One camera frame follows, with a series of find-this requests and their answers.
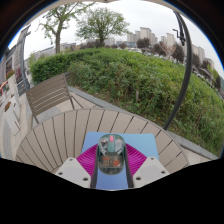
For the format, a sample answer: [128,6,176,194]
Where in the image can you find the blue mouse pad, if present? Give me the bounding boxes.
[80,131,161,191]

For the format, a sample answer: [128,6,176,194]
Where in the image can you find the curved black pole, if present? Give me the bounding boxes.
[162,9,194,132]

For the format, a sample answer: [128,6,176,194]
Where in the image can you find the grey slatted outdoor chair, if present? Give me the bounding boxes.
[25,72,85,125]

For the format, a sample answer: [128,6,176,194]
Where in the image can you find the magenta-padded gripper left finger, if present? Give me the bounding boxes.
[54,143,100,189]

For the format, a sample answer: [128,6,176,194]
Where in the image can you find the transparent computer mouse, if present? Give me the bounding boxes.
[97,133,127,175]

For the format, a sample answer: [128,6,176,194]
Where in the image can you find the white planter box with flowers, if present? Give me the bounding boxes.
[2,101,21,136]

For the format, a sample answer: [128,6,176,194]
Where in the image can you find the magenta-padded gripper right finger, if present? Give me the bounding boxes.
[124,143,171,189]

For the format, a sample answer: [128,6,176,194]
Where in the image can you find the tall dark sign board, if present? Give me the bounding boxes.
[14,24,32,96]

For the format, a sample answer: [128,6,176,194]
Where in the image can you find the distant apartment buildings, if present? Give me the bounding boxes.
[104,26,215,69]

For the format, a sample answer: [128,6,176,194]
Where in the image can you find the round leafy tree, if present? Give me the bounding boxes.
[75,6,131,48]

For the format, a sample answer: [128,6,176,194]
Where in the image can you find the tree with bare trunk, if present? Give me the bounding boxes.
[37,2,95,55]

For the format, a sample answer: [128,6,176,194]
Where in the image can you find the green hedge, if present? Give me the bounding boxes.
[29,47,224,156]

